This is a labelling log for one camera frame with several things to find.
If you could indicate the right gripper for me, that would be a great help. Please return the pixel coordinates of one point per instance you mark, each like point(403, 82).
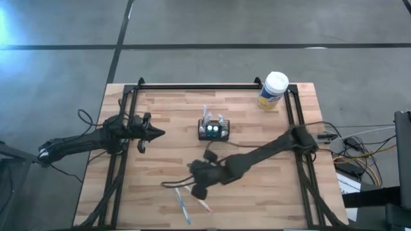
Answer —
point(215, 174)

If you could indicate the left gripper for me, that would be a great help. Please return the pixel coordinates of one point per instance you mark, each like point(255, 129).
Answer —
point(135, 128)

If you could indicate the orange toothbrush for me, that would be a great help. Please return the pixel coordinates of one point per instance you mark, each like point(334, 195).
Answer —
point(202, 202)

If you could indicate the blue toothbrush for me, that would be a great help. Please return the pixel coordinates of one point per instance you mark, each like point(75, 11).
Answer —
point(183, 207)

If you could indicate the teal mouthwash bottle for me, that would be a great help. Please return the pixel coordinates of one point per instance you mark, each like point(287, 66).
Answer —
point(209, 128)
point(215, 128)

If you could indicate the teal toothbrush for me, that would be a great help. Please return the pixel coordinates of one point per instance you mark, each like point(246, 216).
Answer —
point(225, 131)

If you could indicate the clear toothbrush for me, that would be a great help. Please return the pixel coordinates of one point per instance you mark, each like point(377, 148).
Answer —
point(221, 120)

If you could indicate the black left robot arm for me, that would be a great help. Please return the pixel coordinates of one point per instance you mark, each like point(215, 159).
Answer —
point(80, 141)

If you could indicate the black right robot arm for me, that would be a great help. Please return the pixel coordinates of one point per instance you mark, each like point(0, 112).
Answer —
point(263, 152)

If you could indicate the yellow blue wipes canister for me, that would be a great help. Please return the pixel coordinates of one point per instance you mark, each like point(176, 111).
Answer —
point(276, 83)

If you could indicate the grey metal stand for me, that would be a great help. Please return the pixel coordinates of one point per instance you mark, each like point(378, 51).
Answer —
point(19, 154)

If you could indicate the white paper sheet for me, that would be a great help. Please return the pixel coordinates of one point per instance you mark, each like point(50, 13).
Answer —
point(348, 189)

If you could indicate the black power adapter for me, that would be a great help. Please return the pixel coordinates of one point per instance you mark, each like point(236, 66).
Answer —
point(350, 168)

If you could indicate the dark grey monitor panel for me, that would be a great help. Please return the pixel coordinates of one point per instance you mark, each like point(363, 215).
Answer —
point(404, 154)

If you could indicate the black aluminium table frame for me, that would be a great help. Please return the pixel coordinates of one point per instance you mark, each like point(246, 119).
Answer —
point(208, 86)

